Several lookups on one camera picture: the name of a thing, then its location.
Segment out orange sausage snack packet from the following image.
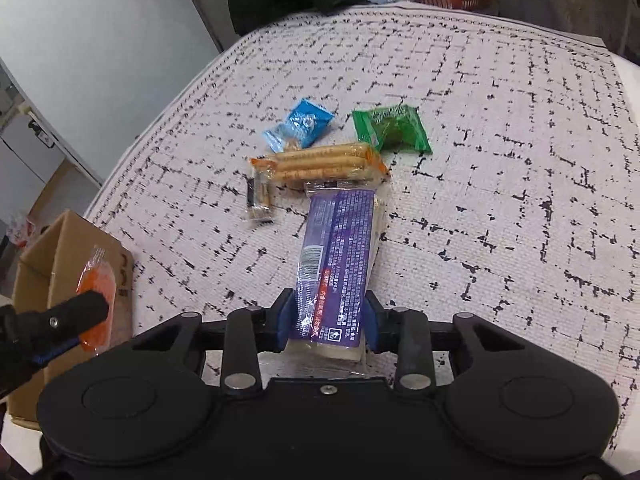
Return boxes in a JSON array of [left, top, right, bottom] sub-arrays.
[[76, 246, 117, 356]]

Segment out brown cardboard box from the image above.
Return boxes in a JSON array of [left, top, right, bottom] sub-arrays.
[[6, 209, 136, 430]]

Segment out purple wafer bar packet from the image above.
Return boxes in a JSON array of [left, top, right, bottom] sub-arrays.
[[290, 183, 384, 362]]

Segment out long biscuit stick packet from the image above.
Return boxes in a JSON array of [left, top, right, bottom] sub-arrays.
[[250, 142, 390, 185]]

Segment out dark green snack packet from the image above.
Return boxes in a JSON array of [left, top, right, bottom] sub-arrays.
[[352, 104, 432, 154]]

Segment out blue plum snack packet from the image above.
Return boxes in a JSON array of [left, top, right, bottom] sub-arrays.
[[262, 99, 334, 153]]

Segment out red white plastic bag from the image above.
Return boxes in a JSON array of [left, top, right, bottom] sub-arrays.
[[6, 210, 36, 248]]

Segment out white kitchen cabinet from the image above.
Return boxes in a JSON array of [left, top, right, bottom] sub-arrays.
[[1, 70, 66, 224]]

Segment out patterned white bed blanket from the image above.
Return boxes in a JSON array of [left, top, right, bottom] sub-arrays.
[[84, 1, 640, 461]]

